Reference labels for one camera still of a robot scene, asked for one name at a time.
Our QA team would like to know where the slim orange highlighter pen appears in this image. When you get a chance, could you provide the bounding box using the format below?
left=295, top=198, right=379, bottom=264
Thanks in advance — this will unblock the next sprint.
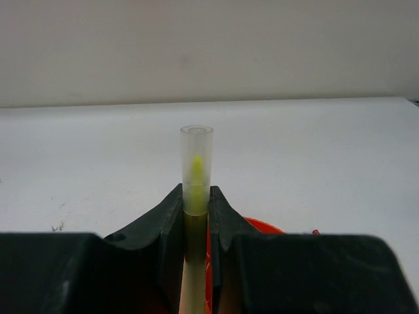
left=178, top=260, right=187, bottom=314

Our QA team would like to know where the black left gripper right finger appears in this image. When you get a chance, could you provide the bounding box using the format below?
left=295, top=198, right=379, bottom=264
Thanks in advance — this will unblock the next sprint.
left=208, top=186, right=418, bottom=313

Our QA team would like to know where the slim yellow highlighter pen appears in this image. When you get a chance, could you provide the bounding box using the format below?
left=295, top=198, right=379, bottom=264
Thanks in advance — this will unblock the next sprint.
left=180, top=125, right=213, bottom=313

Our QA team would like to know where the orange round divided organizer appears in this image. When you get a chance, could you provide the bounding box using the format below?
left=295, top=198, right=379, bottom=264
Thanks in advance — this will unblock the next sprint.
left=205, top=217, right=284, bottom=314

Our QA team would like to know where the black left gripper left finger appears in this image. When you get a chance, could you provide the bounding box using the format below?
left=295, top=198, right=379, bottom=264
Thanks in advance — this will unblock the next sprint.
left=1, top=186, right=184, bottom=313

